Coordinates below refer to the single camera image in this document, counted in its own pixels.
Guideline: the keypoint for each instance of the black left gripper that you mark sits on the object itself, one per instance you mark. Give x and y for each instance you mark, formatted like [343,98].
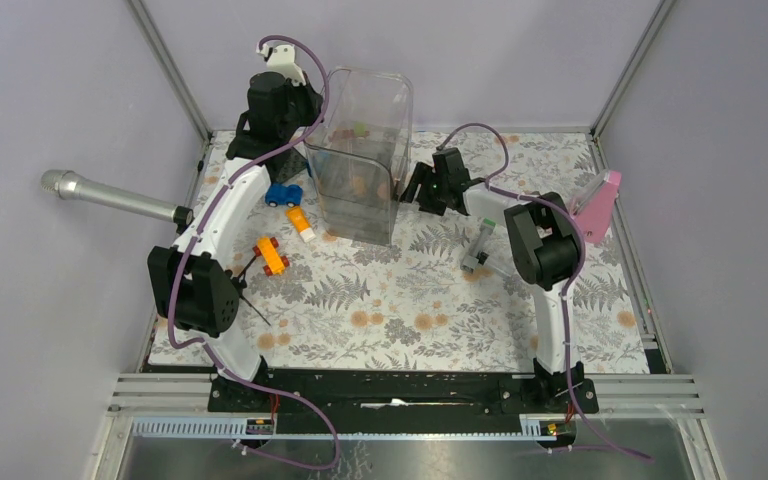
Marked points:
[314,100]

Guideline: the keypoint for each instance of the dark grey building plate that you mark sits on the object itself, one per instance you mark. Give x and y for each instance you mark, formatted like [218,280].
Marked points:
[285,166]

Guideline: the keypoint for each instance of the yellow red toy block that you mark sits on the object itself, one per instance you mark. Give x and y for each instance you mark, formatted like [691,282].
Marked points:
[274,263]

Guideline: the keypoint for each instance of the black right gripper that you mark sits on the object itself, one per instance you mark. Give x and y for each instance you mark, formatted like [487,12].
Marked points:
[422,175]

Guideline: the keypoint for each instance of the beige makeup sponge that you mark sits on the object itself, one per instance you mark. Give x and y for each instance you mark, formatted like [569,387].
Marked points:
[362,187]

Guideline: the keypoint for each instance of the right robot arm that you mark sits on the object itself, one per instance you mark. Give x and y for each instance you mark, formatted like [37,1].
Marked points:
[548,253]

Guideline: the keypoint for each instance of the orange cream tube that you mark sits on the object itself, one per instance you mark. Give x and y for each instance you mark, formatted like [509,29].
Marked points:
[298,219]

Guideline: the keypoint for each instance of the blue toy car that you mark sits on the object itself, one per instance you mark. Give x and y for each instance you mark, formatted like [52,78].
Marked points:
[284,195]

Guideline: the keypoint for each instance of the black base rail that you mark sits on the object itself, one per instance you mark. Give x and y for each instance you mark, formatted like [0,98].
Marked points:
[305,401]

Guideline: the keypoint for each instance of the grey square tube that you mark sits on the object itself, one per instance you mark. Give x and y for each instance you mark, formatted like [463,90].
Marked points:
[475,256]

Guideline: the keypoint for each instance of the pink stand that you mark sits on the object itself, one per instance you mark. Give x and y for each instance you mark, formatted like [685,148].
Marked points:
[592,206]

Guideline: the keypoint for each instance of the clear acrylic organizer box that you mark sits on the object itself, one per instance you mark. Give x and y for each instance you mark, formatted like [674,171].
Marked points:
[384,102]

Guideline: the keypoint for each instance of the silver microphone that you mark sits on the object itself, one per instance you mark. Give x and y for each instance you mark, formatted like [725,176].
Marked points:
[68,185]

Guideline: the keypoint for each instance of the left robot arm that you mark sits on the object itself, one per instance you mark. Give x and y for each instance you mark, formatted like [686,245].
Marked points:
[193,287]

